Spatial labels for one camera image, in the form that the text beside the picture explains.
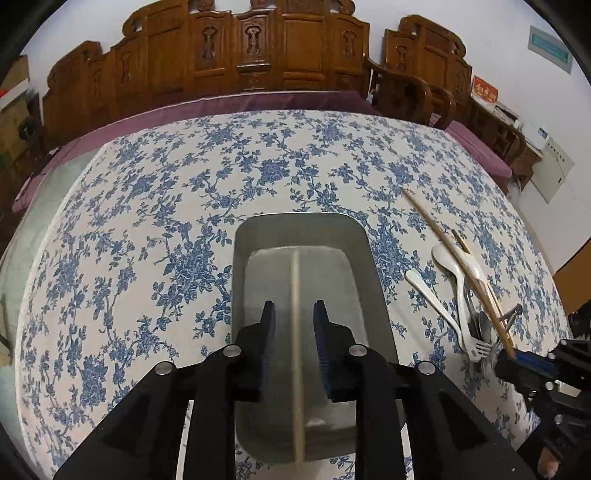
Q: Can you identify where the dark wooden chopstick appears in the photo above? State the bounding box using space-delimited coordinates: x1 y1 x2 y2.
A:
450 228 509 333

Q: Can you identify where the white electrical box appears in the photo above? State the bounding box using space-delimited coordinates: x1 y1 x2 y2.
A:
529 136 575 204

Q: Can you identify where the wooden armchair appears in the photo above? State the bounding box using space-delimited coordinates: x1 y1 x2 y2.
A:
365 58 458 130

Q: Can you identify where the wooden side table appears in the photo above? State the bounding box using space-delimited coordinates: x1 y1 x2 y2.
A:
466 97 543 188

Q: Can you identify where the brown wooden chopstick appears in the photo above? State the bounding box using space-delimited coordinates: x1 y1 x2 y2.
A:
402 188 517 358

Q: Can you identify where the blue floral tablecloth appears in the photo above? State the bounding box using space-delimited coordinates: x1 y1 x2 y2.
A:
14 110 573 480

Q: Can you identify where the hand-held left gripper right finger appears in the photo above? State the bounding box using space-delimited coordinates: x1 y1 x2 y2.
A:
313 300 539 480

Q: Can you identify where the cardboard box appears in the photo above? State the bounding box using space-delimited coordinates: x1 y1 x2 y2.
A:
0 55 31 92

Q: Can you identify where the white plastic fork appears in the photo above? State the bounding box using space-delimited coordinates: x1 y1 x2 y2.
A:
456 270 494 363

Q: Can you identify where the grey metal tray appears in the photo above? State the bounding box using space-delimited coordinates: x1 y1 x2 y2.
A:
232 212 400 464

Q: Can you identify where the white spoon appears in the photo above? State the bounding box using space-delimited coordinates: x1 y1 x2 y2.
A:
431 243 492 301
405 269 465 347

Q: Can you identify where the carved wooden bench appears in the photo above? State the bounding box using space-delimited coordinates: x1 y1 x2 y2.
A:
41 0 372 139

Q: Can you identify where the person's right hand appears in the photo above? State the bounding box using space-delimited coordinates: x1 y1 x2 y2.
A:
538 450 563 479

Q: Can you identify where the metal spoon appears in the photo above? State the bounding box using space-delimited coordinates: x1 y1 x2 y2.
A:
468 309 497 352

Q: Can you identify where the purple cloth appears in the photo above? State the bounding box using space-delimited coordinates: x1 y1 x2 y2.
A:
11 90 514 213

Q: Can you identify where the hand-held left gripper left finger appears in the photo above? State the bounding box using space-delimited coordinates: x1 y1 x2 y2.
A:
53 300 278 480

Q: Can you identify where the red wall sign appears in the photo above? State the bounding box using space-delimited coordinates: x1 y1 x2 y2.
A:
471 76 500 106

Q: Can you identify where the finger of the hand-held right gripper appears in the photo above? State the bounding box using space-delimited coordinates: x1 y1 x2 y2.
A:
513 338 591 370
494 353 557 393

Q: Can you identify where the green wall panel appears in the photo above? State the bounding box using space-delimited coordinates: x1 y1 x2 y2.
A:
527 25 573 75

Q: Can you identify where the light wooden chopstick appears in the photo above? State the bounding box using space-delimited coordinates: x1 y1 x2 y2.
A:
291 251 306 464

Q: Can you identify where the black round object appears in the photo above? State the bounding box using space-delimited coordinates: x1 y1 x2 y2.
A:
18 115 41 141

